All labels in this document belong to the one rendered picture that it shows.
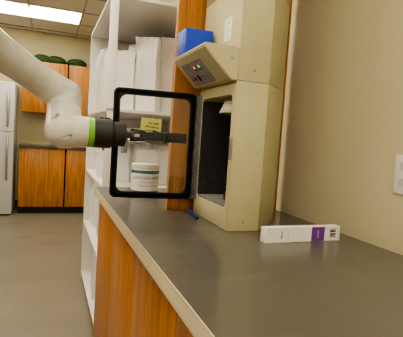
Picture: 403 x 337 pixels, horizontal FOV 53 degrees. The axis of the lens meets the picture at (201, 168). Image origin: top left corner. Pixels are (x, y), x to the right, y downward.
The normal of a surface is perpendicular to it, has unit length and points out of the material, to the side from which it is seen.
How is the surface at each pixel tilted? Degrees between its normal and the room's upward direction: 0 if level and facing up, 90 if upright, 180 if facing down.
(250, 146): 90
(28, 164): 90
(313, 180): 90
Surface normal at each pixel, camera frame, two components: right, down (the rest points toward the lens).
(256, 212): 0.35, 0.09
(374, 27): -0.93, -0.04
